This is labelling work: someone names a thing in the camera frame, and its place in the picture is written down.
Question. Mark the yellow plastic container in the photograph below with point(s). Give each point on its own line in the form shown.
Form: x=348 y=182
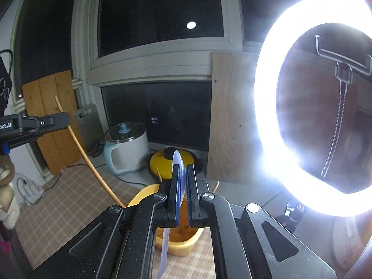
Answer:
x=180 y=245

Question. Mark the checked tablecloth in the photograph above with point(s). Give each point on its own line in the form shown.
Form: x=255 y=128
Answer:
x=72 y=209

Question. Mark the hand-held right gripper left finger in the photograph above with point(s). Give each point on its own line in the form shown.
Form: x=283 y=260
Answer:
x=174 y=200

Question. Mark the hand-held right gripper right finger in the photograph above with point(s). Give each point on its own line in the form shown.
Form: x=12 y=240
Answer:
x=193 y=209

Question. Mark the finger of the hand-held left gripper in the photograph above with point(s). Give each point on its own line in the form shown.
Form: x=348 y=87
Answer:
x=46 y=121
x=26 y=139

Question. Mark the white window frame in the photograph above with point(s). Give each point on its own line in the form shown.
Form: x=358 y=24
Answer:
x=145 y=61

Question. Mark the black scissors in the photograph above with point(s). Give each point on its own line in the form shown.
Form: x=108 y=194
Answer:
x=94 y=149

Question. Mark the grey cutting board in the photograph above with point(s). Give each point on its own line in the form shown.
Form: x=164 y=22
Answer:
x=87 y=128

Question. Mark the translucent plastic spoon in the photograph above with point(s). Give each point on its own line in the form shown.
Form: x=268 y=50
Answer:
x=178 y=159

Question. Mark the person's left forearm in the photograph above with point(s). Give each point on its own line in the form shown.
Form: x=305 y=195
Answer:
x=7 y=209

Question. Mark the orange wooden plank board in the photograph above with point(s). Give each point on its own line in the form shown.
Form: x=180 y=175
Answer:
x=49 y=93

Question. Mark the white and blue electric pot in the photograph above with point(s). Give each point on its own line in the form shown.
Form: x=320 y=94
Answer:
x=130 y=151

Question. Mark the phone holder on gooseneck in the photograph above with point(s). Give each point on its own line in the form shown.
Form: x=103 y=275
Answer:
x=344 y=72

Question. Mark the white power strip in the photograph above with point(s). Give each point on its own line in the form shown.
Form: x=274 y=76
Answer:
x=30 y=191

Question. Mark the black clay pot yellow lid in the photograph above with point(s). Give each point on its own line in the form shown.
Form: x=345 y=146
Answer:
x=158 y=159

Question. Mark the pale plywood board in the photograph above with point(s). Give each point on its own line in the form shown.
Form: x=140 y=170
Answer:
x=232 y=107

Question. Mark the floral white rice cooker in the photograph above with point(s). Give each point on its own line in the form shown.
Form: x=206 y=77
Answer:
x=348 y=247

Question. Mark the red-tipped wooden chopstick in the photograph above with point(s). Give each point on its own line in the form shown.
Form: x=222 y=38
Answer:
x=78 y=145

